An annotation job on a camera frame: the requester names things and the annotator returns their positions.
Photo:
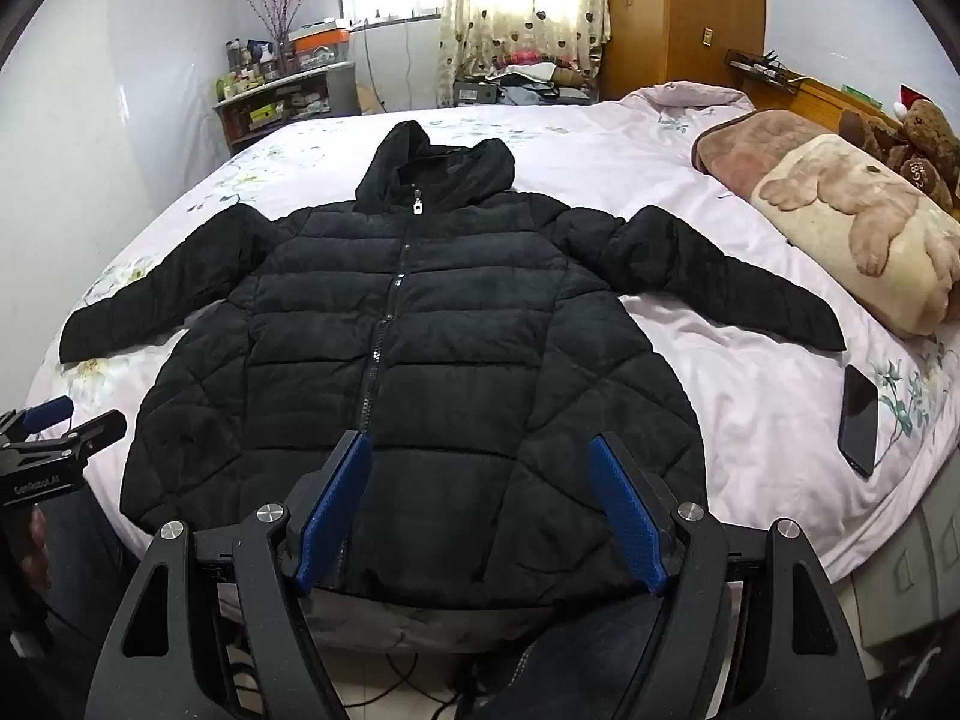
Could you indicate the pink floral bed sheet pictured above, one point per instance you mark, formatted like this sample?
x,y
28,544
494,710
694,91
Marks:
x,y
675,202

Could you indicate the person's right leg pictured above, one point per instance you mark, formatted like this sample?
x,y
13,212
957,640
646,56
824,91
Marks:
x,y
570,660

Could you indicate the black smartphone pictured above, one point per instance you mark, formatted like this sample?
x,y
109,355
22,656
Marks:
x,y
859,420

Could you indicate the brown teddy bear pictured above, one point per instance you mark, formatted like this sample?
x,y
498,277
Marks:
x,y
930,139

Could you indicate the wooden wardrobe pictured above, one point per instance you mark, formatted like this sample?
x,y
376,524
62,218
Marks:
x,y
675,15

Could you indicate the white bedside cabinet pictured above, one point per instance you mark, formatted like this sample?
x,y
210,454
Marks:
x,y
907,577

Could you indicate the purple flower branches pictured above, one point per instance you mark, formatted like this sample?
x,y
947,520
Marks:
x,y
281,15

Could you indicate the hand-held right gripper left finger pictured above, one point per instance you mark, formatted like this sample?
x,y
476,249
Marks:
x,y
335,510

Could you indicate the person's left hand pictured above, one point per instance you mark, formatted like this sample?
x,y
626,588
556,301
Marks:
x,y
41,551

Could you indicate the wooden headboard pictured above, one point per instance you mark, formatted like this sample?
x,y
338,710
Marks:
x,y
817,94

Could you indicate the black hooded puffer jacket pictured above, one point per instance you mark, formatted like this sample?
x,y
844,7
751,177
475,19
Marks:
x,y
450,315

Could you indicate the red santa hat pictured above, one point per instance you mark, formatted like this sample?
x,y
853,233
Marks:
x,y
909,97

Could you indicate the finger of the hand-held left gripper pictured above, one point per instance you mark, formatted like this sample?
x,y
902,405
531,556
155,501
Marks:
x,y
49,416
101,435

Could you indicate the pile of clothes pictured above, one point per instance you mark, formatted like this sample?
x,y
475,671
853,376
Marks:
x,y
525,79

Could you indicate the heart print curtain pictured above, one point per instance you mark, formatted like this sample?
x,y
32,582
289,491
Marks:
x,y
517,15

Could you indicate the cluttered storage shelf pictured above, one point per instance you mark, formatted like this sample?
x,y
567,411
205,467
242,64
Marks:
x,y
300,97

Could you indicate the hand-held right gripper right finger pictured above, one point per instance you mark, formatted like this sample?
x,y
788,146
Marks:
x,y
626,510

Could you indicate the orange lid storage box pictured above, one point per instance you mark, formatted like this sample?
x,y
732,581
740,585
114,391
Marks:
x,y
322,45

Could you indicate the dark brown plush toy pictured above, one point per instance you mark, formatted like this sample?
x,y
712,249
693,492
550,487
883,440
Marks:
x,y
866,131

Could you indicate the rolled pink beige plush blanket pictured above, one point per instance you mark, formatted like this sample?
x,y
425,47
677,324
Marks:
x,y
847,195

